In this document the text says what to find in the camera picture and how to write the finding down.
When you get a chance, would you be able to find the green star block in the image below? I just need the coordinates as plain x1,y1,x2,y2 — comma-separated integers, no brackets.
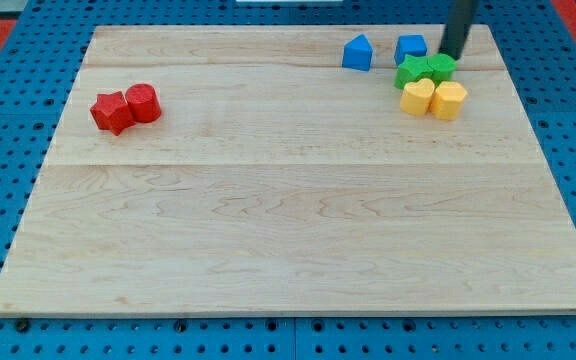
394,54,433,89

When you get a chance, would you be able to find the green cylinder block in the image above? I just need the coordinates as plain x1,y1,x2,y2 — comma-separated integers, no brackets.
427,53,457,86

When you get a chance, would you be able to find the blue triangle block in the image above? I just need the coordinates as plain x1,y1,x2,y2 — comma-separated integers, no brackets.
341,34,373,72

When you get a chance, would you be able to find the light wooden board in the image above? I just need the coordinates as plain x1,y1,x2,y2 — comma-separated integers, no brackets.
0,25,576,319

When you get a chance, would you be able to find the yellow heart block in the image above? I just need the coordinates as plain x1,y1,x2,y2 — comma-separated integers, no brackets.
400,78,435,116

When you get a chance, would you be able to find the red cylinder block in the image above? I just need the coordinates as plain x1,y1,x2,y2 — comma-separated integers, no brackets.
125,83,162,123

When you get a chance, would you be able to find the yellow hexagon block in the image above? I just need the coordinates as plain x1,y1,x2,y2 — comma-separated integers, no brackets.
429,81,468,120

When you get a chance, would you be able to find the blue cube block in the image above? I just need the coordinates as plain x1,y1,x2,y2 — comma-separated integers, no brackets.
394,34,427,66

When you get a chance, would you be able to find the red star block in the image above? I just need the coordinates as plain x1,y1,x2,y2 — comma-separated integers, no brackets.
90,91,136,136

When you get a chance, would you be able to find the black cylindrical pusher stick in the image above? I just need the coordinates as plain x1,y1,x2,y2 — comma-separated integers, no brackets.
439,0,479,60

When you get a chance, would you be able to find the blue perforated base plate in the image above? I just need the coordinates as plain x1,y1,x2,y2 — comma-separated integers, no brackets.
0,0,576,359

